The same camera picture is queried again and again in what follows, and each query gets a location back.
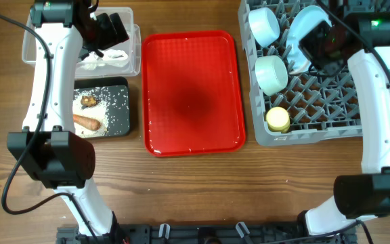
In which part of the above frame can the light blue bowl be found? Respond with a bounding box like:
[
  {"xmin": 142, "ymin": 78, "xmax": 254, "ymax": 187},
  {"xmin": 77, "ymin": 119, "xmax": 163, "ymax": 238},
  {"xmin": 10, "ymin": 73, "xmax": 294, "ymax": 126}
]
[{"xmin": 248, "ymin": 7, "xmax": 280, "ymax": 47}]

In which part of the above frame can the red serving tray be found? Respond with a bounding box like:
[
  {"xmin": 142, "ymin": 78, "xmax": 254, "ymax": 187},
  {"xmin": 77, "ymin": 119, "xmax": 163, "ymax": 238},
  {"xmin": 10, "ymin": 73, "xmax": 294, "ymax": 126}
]
[{"xmin": 142, "ymin": 30, "xmax": 246, "ymax": 157}]

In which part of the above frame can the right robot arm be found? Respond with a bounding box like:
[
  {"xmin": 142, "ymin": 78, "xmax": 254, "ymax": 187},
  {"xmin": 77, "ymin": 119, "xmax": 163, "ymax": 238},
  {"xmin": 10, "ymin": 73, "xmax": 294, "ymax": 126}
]
[{"xmin": 299, "ymin": 1, "xmax": 390, "ymax": 236}]

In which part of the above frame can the brown food scrap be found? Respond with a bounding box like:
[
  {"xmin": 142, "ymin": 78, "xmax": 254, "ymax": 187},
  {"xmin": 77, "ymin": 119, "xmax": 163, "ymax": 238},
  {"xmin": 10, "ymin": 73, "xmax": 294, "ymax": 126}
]
[{"xmin": 80, "ymin": 96, "xmax": 98, "ymax": 107}]

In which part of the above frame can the light blue plate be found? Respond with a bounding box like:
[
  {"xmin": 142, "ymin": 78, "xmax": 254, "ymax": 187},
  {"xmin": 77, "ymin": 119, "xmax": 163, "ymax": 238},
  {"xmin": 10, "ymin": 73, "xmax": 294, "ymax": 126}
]
[{"xmin": 286, "ymin": 5, "xmax": 332, "ymax": 75}]

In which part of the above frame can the white rice pile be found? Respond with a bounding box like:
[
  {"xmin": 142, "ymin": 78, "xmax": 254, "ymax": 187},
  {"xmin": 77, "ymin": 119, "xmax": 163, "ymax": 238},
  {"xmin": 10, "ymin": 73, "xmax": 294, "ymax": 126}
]
[{"xmin": 72, "ymin": 86, "xmax": 130, "ymax": 138}]

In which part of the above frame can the clear plastic bin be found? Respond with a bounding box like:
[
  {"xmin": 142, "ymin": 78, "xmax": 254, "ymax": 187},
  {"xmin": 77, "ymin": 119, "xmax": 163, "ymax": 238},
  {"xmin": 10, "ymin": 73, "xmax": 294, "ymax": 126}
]
[{"xmin": 22, "ymin": 1, "xmax": 140, "ymax": 82}]

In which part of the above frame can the yellow plastic cup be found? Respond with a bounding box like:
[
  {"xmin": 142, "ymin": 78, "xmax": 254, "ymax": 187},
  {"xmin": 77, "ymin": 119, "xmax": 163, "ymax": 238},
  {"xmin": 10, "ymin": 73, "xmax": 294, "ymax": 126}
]
[{"xmin": 265, "ymin": 107, "xmax": 290, "ymax": 133}]

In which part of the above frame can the grey dishwasher rack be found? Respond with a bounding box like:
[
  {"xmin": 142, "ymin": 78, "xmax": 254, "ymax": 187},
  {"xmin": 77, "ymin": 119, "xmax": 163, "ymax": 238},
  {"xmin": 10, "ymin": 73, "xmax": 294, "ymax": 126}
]
[{"xmin": 238, "ymin": 0, "xmax": 362, "ymax": 146}]

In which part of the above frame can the pale green bowl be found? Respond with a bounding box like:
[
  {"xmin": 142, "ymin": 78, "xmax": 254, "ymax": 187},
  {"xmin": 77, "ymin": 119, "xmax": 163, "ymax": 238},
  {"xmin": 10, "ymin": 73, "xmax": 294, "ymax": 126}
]
[{"xmin": 255, "ymin": 56, "xmax": 288, "ymax": 96}]

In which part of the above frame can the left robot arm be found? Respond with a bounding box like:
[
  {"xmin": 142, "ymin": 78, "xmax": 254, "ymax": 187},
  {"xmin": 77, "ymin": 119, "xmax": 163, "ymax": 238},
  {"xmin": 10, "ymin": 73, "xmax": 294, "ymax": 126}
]
[{"xmin": 7, "ymin": 1, "xmax": 128, "ymax": 243}]

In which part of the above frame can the black plastic tray bin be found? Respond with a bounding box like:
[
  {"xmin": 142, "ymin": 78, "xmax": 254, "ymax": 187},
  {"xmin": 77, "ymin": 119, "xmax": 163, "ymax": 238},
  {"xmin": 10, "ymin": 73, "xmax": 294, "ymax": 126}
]
[{"xmin": 72, "ymin": 76, "xmax": 131, "ymax": 139}]

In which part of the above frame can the white tissue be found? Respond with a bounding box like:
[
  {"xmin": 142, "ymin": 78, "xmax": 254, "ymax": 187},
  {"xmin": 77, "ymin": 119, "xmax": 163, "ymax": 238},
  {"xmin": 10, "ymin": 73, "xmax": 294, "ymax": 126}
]
[{"xmin": 81, "ymin": 49, "xmax": 129, "ymax": 70}]

